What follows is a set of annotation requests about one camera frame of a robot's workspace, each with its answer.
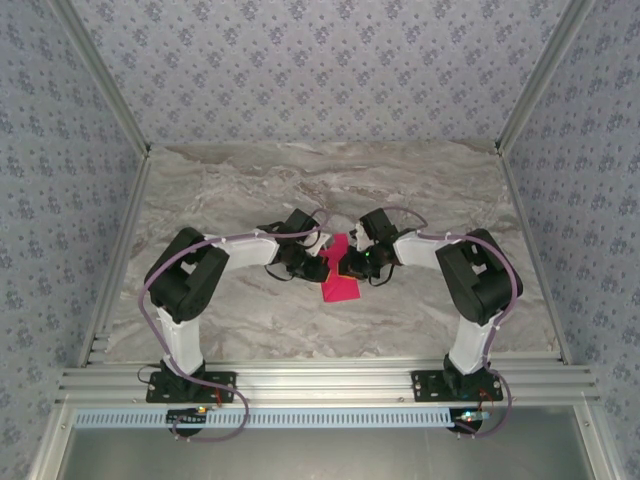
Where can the grey metal sheet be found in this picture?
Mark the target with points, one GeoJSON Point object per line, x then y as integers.
{"type": "Point", "coordinates": [320, 455]}

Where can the aluminium frame post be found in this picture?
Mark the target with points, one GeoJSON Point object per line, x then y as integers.
{"type": "Point", "coordinates": [105, 75]}
{"type": "Point", "coordinates": [541, 75]}

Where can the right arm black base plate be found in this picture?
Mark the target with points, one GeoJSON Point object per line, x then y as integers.
{"type": "Point", "coordinates": [425, 387]}

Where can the small circuit board with LED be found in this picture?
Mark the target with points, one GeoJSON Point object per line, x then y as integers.
{"type": "Point", "coordinates": [470, 417]}
{"type": "Point", "coordinates": [187, 416]}

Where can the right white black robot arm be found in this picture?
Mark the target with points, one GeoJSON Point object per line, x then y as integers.
{"type": "Point", "coordinates": [480, 280]}

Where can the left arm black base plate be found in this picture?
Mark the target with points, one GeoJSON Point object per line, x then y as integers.
{"type": "Point", "coordinates": [222, 387]}

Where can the wide aluminium frame rail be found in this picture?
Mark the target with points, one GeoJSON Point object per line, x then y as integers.
{"type": "Point", "coordinates": [320, 385]}

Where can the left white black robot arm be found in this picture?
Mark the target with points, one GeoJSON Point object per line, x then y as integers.
{"type": "Point", "coordinates": [187, 280]}

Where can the pink cloth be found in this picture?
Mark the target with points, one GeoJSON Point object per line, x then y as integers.
{"type": "Point", "coordinates": [340, 292]}

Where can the aluminium table side rail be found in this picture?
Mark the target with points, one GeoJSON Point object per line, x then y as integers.
{"type": "Point", "coordinates": [515, 200]}
{"type": "Point", "coordinates": [133, 200]}

